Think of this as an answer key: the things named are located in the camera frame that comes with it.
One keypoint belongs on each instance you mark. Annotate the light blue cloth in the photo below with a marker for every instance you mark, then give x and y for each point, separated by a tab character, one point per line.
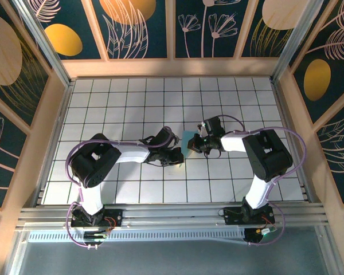
186	140

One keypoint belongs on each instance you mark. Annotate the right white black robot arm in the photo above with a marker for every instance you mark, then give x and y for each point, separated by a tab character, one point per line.
266	157

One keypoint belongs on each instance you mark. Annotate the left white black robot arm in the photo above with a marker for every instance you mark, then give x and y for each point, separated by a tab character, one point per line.
93	197

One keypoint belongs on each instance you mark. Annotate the aluminium frame rail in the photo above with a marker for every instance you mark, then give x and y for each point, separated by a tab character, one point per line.
172	217

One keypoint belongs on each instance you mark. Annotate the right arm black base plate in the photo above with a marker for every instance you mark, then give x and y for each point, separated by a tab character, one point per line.
232	217

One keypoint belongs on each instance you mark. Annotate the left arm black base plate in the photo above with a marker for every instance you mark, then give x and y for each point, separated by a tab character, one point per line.
114	216

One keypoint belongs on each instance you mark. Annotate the aluminium table side rail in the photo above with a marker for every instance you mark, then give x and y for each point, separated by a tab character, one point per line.
285	114
63	114

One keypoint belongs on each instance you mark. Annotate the aluminium corner post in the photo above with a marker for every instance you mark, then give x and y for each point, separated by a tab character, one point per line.
298	34
43	43

